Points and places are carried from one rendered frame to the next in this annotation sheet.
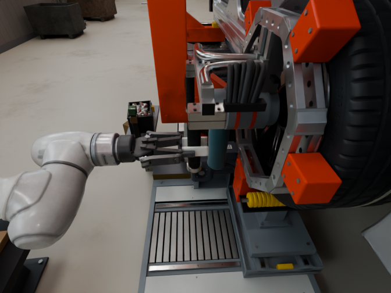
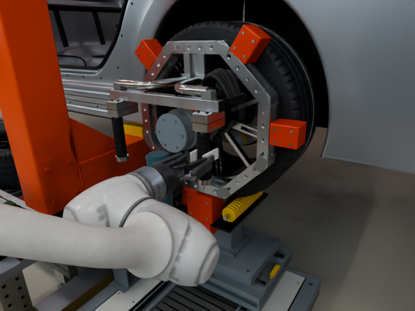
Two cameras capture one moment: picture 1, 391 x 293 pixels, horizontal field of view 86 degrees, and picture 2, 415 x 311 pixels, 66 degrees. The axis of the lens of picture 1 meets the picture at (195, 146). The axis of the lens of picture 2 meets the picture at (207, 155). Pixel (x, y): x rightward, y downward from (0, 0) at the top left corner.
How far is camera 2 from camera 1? 65 cm
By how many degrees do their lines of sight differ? 48
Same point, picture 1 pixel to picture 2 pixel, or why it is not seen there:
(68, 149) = (134, 189)
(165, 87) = (46, 158)
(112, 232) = not seen: outside the picture
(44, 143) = (96, 199)
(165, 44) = (39, 100)
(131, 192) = not seen: outside the picture
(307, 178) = (296, 126)
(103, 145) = (152, 176)
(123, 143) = (164, 168)
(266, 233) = (242, 257)
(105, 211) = not seen: outside the picture
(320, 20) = (257, 34)
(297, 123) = (269, 98)
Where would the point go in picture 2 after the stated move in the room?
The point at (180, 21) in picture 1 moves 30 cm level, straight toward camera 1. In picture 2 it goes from (54, 70) to (113, 74)
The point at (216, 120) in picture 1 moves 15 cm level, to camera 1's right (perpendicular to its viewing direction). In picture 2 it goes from (221, 117) to (249, 107)
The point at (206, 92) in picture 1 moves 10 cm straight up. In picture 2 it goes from (213, 94) to (212, 54)
